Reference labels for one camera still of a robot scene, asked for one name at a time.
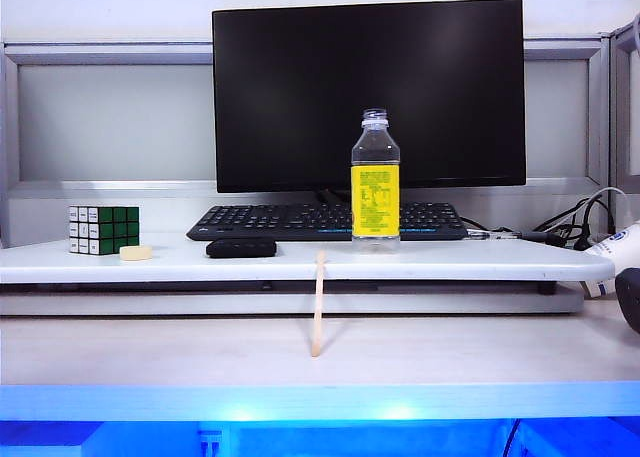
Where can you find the light wooden stick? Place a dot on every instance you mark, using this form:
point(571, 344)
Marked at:
point(318, 307)

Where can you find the clear bottle with yellow label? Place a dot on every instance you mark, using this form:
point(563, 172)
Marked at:
point(375, 197)

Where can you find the black monitor stand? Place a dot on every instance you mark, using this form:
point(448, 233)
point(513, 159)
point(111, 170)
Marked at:
point(330, 195)

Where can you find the black computer keyboard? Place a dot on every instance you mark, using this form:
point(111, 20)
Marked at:
point(270, 222)

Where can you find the small black oblong case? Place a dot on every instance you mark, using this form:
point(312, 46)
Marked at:
point(241, 248)

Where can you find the black computer monitor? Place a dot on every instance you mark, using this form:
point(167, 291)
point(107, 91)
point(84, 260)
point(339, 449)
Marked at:
point(300, 92)

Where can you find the white desk riser platform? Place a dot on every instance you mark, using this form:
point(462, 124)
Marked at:
point(450, 267)

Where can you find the pale yellow round disc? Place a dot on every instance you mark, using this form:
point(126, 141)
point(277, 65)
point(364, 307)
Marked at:
point(135, 253)

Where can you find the green and white puzzle cube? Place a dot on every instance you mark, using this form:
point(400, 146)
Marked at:
point(102, 229)

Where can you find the white and black device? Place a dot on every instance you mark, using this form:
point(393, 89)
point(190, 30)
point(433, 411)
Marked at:
point(617, 249)

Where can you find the black rounded object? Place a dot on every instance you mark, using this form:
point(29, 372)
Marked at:
point(630, 297)

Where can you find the small white connector bracket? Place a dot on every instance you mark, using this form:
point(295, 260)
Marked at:
point(210, 439)

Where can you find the wide grey aluminium partition frame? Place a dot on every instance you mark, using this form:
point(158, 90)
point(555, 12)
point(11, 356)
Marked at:
point(115, 54)

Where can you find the narrow grey aluminium partition frame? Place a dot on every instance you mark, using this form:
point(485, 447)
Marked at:
point(622, 102)

